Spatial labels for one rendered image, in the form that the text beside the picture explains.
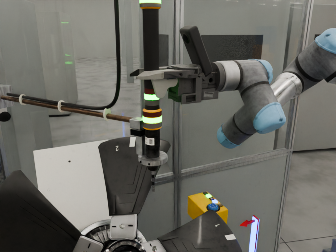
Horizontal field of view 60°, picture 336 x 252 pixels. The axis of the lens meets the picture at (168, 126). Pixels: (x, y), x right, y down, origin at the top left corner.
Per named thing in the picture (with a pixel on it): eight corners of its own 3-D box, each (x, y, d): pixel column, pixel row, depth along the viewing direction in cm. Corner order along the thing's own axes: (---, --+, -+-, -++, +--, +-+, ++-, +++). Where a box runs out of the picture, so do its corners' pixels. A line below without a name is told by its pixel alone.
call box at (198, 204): (187, 216, 130) (187, 195, 126) (206, 210, 134) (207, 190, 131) (206, 238, 116) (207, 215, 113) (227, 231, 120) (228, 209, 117)
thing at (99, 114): (1, 100, 94) (0, 96, 94) (5, 99, 95) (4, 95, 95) (137, 125, 68) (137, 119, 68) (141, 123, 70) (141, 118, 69)
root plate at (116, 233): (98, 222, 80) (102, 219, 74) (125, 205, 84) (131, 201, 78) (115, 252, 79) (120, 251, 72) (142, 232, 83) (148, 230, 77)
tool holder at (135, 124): (125, 160, 70) (123, 121, 67) (142, 151, 75) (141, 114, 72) (157, 169, 65) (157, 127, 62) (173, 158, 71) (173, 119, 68)
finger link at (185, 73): (168, 80, 60) (200, 76, 64) (168, 72, 59) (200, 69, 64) (155, 77, 63) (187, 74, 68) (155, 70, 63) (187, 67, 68)
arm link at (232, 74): (241, 62, 69) (221, 59, 76) (225, 62, 67) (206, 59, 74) (239, 93, 71) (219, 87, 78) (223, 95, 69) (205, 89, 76)
